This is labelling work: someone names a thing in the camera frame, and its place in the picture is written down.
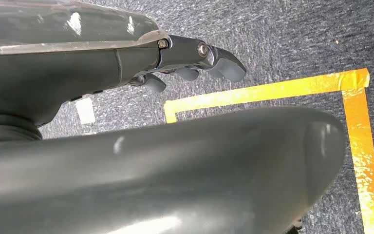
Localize small white rectangular label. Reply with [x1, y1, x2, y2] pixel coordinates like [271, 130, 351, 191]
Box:
[75, 97, 96, 125]

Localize yellow tape corner marking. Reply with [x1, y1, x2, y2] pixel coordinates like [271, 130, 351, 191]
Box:
[163, 68, 374, 234]

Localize ribbed grey left arm sleeve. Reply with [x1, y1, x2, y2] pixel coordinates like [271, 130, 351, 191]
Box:
[0, 114, 43, 153]

